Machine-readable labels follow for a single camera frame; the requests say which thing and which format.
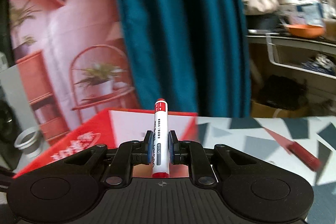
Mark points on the white tape roll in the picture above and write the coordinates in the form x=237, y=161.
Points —
x=26, y=138

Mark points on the white marker with red caps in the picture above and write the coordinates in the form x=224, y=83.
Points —
x=160, y=140

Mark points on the brown cardboard box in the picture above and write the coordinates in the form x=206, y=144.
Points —
x=270, y=109

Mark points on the blue curtain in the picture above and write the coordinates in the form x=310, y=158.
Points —
x=181, y=29

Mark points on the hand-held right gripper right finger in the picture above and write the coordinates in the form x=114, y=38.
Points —
x=171, y=146

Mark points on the beige bag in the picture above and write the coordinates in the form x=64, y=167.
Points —
x=258, y=2

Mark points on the orange bowl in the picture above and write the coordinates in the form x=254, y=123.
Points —
x=305, y=30

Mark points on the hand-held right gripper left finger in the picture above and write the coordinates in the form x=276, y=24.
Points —
x=149, y=145

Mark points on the printed backdrop with red furniture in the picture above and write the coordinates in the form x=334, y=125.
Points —
x=65, y=43

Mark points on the blue and white packets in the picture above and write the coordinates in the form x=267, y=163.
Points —
x=320, y=62

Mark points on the red cardboard box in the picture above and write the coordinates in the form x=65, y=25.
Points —
x=86, y=134

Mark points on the black bag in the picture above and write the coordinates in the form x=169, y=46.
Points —
x=283, y=92

